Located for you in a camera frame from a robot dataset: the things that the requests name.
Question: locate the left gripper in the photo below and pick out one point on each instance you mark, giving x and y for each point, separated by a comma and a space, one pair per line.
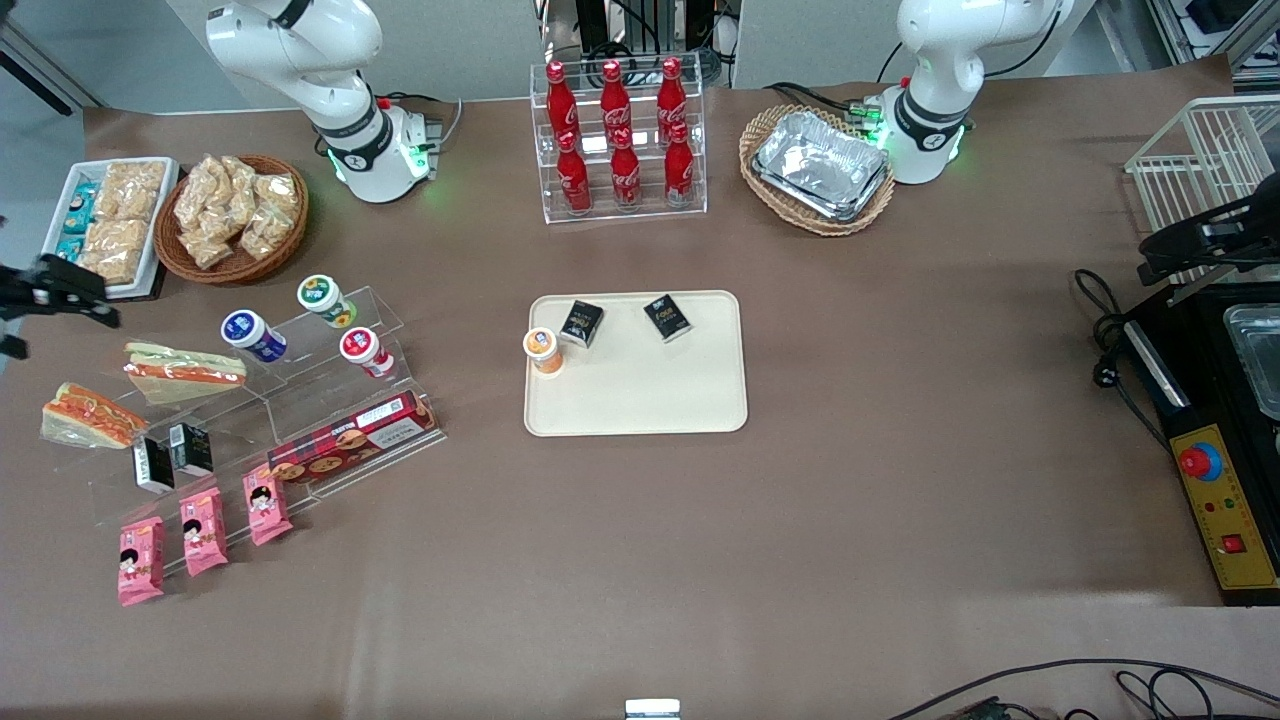
1237, 229

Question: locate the clear rice cracker pack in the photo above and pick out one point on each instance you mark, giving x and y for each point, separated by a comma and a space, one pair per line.
133, 188
118, 250

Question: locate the red cap yogurt bottle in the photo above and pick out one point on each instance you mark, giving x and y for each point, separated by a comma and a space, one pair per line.
362, 348

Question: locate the green cap yogurt bottle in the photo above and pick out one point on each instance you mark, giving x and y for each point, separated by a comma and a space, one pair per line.
322, 298

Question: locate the small black drink carton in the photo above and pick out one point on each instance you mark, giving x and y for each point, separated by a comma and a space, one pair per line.
152, 465
582, 322
668, 318
190, 450

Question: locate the clear acrylic bottle rack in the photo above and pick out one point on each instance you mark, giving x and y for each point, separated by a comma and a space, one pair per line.
600, 213

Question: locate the clear acrylic stepped shelf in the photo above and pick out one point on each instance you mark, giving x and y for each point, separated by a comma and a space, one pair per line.
300, 385

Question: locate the blue cap yogurt bottle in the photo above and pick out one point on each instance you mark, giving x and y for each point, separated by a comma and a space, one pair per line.
250, 333

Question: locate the white rectangular snack tray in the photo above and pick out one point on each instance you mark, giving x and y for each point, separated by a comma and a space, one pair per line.
163, 215

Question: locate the light wicker basket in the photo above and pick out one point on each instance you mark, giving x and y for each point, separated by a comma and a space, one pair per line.
820, 226

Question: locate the beige plastic serving tray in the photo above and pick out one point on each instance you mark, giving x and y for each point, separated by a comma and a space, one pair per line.
650, 400

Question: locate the brown table cover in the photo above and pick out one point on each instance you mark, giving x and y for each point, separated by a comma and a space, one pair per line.
900, 450

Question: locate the red cola bottle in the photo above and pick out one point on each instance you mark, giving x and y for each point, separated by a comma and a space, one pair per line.
671, 95
560, 100
626, 178
679, 172
573, 182
614, 98

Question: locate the aluminium foil tray stack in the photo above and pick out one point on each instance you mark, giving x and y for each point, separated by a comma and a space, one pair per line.
820, 160

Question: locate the pink snack packet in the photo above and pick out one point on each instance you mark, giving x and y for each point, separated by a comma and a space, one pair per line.
203, 530
140, 560
266, 505

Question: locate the black equipment rack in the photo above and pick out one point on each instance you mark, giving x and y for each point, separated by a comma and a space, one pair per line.
595, 20

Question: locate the orange cap yogurt bottle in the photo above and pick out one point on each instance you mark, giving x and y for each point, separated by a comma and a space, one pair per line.
542, 348

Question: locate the red emergency stop button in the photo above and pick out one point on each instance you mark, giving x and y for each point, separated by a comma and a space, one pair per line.
1198, 462

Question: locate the metal tray in machine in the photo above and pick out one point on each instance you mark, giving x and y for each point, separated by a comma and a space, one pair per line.
1258, 350

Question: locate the teal snack pack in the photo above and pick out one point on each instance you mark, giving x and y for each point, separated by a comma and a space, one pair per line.
80, 205
68, 248

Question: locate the triangle sandwich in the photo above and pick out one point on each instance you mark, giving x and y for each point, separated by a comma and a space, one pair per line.
95, 415
185, 372

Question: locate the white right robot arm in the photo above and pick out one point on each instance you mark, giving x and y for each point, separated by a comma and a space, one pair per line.
300, 40

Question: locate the black sealing machine yellow panel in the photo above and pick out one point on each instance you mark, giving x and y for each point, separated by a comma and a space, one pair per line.
1195, 400

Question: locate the clear bag of fried snacks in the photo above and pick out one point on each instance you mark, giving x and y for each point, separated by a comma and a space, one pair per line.
200, 190
206, 248
238, 185
272, 205

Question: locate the red plaid cookie box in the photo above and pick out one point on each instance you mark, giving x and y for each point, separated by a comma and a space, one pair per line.
345, 440

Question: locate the dark brown wicker basket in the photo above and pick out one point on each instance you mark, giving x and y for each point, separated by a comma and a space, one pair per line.
235, 272

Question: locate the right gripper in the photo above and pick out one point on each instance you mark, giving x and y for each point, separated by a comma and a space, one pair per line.
27, 291

